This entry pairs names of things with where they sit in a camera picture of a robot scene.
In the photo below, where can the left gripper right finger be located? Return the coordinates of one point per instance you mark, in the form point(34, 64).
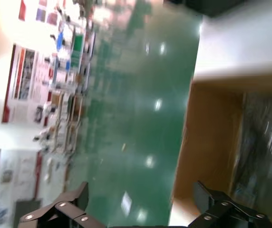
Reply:
point(224, 209)

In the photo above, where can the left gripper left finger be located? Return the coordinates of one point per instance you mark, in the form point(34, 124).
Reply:
point(64, 209)

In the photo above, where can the bagged graphics cards pile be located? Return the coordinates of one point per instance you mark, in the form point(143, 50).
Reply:
point(264, 154)

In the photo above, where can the brown cardboard box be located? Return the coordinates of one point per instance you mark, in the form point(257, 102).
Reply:
point(209, 142)

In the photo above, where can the black slotted plastic container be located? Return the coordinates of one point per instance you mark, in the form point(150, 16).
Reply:
point(209, 7)

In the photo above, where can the wooden shelf rack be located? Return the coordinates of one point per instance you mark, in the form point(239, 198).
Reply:
point(67, 123)

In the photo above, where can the workbench with green bin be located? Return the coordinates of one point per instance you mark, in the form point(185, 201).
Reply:
point(77, 45)

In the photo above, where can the pale wall poster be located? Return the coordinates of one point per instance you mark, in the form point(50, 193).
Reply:
point(12, 180)

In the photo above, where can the wall poster with orange header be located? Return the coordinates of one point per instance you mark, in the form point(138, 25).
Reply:
point(24, 83)

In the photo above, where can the white frame workbench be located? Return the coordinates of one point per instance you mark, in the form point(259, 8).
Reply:
point(62, 76)

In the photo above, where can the wall poster with blue photos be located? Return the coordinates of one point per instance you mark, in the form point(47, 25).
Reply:
point(43, 12)

